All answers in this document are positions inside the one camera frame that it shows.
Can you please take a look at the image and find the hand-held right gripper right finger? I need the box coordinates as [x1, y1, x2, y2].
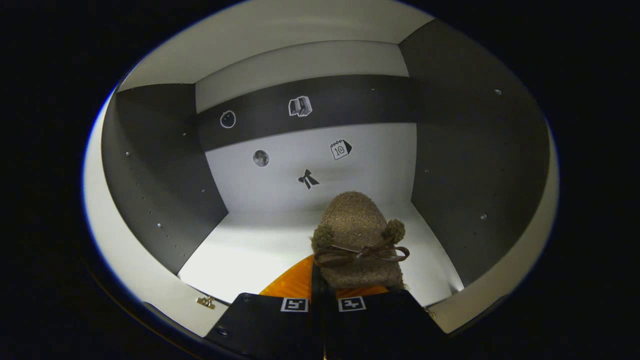
[322, 285, 448, 360]

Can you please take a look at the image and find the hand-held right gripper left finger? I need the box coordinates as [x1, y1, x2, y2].
[204, 252, 323, 360]

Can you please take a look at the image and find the brown fuzzy shoe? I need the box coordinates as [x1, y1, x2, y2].
[310, 190, 411, 293]

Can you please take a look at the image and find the white shoe cabinet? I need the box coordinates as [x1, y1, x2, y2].
[82, 0, 560, 337]

